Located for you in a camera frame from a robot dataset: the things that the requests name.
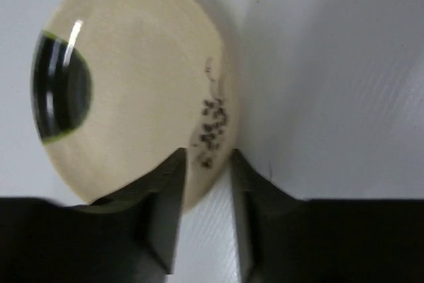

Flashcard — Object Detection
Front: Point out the cream plate with black patch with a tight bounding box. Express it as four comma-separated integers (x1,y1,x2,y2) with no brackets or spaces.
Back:
32,0,240,211

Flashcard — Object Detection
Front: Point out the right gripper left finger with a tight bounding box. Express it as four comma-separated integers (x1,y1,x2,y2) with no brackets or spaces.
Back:
1,148,186,282

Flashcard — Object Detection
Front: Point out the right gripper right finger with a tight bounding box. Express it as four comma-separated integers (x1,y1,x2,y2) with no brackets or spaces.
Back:
230,150,423,282

